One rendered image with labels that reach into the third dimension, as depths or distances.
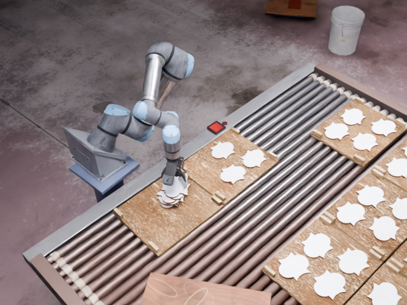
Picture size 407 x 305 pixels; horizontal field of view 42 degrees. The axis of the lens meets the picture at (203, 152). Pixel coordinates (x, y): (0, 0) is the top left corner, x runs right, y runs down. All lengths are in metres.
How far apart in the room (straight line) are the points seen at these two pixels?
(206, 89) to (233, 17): 1.20
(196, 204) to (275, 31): 3.18
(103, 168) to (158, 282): 0.80
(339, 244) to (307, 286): 0.27
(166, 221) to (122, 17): 3.58
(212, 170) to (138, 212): 0.44
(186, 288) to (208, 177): 0.70
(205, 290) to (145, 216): 0.55
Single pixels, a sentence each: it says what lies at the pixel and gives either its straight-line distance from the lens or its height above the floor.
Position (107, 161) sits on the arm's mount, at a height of 0.97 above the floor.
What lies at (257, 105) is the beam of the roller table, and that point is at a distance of 3.14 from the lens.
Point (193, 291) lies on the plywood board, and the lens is 2.20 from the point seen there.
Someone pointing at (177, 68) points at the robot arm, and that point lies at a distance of 2.64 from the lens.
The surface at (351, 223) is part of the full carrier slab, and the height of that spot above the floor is 0.94.
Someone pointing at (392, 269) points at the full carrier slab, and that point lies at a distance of 2.47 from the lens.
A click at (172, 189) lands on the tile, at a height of 1.02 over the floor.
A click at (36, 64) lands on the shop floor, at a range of 5.31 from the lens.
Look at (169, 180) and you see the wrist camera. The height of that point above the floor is 1.15.
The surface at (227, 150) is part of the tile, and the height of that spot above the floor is 0.95.
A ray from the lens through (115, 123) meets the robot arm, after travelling 2.72.
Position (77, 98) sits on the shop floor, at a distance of 4.79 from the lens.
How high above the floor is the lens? 2.95
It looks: 45 degrees down
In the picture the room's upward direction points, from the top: 2 degrees counter-clockwise
